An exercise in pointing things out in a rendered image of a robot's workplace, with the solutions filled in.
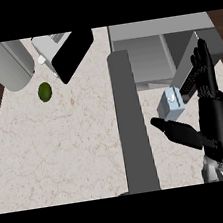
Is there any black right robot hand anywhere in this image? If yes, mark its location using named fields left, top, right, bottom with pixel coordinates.
left=138, top=35, right=223, bottom=177

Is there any pale blue milk carton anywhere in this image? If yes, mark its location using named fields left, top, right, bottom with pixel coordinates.
left=153, top=85, right=188, bottom=124

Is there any grey toaster oven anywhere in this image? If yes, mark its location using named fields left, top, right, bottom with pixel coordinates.
left=31, top=28, right=101, bottom=89

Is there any green avocado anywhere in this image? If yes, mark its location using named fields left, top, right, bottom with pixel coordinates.
left=36, top=80, right=54, bottom=104

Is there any grey cylindrical appliance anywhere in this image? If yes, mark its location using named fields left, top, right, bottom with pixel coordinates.
left=0, top=38, right=39, bottom=95

